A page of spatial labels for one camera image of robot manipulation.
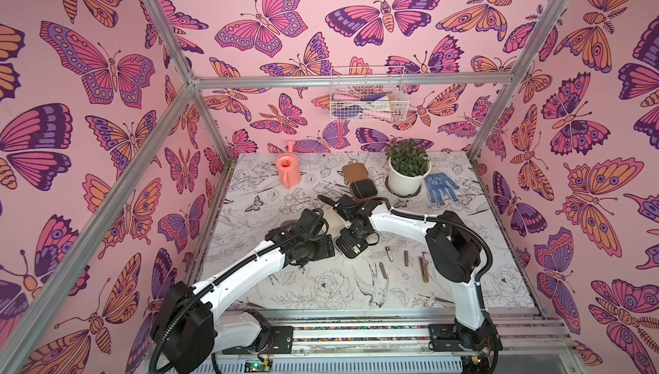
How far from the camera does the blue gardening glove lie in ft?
3.54

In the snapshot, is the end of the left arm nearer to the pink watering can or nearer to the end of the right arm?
the end of the right arm

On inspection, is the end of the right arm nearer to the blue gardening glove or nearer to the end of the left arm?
the end of the left arm

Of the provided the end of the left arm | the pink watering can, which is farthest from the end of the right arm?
the pink watering can

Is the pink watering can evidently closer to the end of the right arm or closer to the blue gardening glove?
the end of the right arm
